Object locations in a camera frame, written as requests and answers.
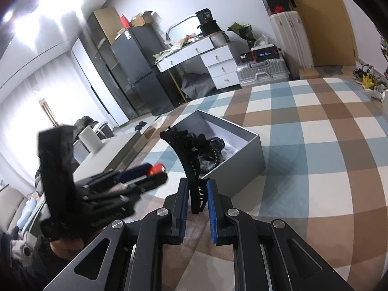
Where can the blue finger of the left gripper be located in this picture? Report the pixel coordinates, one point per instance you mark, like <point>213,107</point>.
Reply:
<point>133,172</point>
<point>142,183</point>

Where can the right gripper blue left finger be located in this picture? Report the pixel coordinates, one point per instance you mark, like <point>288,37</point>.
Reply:
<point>128,256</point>

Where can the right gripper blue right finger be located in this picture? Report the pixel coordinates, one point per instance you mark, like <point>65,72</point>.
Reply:
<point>268,255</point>

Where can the red China pin badge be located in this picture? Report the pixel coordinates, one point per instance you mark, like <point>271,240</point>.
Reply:
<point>155,169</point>

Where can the black hair claw clip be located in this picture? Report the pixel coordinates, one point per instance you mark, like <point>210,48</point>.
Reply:
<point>188,147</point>

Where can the person's left hand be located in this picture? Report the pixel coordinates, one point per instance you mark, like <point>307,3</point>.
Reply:
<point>67,248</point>

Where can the white cylinder bin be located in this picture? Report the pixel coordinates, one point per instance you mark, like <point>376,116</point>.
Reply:
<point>90,139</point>

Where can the grey cardboard box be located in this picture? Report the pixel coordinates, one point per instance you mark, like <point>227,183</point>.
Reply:
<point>242,156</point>

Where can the checkered bed cover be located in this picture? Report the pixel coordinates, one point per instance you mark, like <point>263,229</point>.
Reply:
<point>325,148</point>

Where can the dark grey refrigerator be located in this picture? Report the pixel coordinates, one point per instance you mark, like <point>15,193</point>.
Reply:
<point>135,50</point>

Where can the glass door cabinet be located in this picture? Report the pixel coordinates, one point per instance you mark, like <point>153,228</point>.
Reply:
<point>97,37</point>

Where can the white desk with drawers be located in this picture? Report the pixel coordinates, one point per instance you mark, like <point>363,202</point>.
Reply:
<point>219,55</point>

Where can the silver aluminium suitcase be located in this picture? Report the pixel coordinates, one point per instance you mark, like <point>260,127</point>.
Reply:
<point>264,72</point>

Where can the white upright suitcase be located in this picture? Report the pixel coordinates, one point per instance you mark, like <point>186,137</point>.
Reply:
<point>292,40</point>

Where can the black shoe box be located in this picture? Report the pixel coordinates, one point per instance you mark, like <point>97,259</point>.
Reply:
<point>278,6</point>

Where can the wooden door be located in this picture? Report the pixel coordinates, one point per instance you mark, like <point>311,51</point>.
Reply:
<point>329,31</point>

